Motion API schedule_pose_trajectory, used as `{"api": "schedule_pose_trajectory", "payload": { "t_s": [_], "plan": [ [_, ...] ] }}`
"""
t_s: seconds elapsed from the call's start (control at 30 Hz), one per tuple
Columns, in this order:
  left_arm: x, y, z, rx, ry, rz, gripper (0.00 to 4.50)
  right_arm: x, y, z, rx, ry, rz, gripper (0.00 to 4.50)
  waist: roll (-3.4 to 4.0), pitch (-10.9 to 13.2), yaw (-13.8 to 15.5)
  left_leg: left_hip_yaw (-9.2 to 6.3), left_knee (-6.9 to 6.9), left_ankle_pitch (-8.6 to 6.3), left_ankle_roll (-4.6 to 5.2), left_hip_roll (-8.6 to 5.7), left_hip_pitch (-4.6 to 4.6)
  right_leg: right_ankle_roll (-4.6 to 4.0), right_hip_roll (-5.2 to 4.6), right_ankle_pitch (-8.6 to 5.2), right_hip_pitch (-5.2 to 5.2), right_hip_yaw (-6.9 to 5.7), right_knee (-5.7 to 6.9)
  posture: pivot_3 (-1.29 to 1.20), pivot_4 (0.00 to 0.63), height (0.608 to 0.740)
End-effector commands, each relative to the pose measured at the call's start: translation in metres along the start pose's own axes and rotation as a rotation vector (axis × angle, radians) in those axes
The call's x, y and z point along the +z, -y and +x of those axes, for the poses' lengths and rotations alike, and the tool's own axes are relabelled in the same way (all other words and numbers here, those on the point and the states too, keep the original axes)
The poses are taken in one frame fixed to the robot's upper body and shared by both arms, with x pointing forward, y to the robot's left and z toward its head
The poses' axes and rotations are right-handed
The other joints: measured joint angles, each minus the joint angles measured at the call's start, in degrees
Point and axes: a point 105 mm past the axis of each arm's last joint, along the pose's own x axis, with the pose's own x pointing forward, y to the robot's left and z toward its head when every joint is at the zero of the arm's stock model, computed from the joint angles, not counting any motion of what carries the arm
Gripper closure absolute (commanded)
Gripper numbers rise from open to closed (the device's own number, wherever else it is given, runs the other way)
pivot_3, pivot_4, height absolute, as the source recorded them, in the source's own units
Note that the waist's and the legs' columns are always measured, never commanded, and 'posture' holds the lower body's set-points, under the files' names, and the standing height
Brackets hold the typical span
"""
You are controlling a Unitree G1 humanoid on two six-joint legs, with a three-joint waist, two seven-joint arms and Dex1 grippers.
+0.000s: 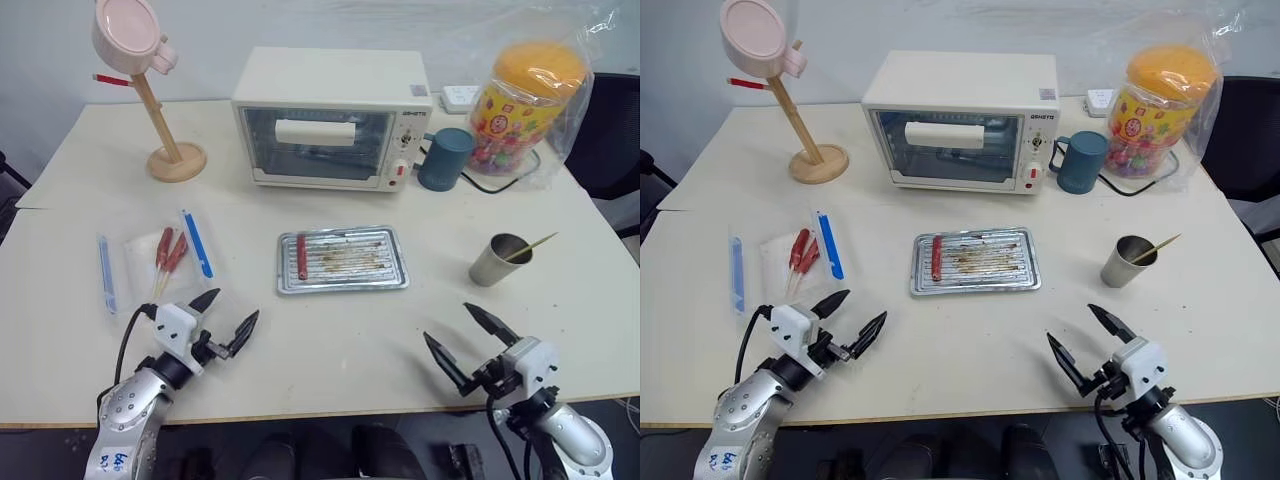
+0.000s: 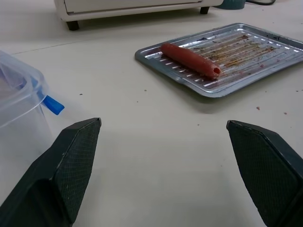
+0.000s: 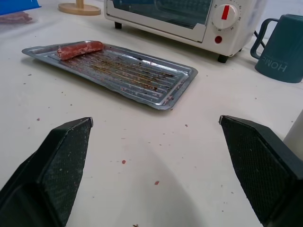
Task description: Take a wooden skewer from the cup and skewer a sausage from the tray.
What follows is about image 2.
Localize clear plastic container blue clips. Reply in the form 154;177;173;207
0;50;65;209

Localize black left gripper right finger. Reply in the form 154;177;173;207
226;120;303;227

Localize black cable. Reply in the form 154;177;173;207
246;0;276;6

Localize teal round cup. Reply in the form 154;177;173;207
216;0;247;10

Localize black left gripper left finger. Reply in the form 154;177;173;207
0;117;102;227

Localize silver metal baking tray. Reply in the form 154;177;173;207
134;22;303;98

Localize red sausage with hole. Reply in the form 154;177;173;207
160;43;222;79

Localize cream toaster oven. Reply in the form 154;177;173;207
53;0;223;31

